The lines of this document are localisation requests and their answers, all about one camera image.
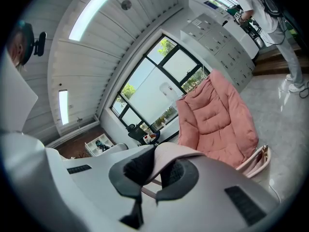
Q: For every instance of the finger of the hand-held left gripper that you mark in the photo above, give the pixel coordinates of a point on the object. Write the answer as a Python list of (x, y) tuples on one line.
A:
[(118, 147)]

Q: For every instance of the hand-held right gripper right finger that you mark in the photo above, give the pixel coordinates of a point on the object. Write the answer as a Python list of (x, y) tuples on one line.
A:
[(205, 209)]

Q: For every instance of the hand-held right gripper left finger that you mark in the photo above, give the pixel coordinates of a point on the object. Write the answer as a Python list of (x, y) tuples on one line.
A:
[(96, 190)]

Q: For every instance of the beige handbag with pink handles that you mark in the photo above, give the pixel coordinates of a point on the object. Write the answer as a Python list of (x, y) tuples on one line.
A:
[(169, 153)]

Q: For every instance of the pink cushioned armchair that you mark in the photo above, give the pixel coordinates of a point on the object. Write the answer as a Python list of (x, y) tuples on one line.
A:
[(217, 120)]

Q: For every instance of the black office chair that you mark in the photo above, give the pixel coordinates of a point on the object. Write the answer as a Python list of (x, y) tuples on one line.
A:
[(137, 132)]

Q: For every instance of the white shelf unit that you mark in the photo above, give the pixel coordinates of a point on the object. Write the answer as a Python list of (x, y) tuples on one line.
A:
[(93, 147)]

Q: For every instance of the white plush toy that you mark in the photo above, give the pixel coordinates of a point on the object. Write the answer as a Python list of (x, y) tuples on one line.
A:
[(147, 138)]

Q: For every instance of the black framed window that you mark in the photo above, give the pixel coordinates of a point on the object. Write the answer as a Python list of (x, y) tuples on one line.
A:
[(149, 88)]

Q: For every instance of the short ceiling light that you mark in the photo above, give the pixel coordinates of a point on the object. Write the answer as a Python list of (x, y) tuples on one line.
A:
[(63, 107)]

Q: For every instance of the white water dispenser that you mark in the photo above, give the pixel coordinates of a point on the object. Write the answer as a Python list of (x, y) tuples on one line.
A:
[(167, 89)]

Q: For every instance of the long ceiling light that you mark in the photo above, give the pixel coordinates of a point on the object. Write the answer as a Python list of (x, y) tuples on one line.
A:
[(94, 11)]

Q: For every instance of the person's head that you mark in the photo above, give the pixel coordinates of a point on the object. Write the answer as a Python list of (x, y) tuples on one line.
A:
[(17, 52)]

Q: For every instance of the round ceiling speaker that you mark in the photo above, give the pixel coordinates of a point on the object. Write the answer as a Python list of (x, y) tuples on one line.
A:
[(126, 4)]

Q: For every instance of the grey lockers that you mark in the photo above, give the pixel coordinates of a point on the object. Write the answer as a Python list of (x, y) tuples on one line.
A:
[(217, 40)]

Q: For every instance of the brown wooden platform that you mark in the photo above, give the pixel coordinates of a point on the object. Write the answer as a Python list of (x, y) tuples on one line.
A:
[(272, 64)]

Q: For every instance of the black harness pack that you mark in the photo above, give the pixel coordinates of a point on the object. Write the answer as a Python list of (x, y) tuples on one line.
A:
[(271, 5)]

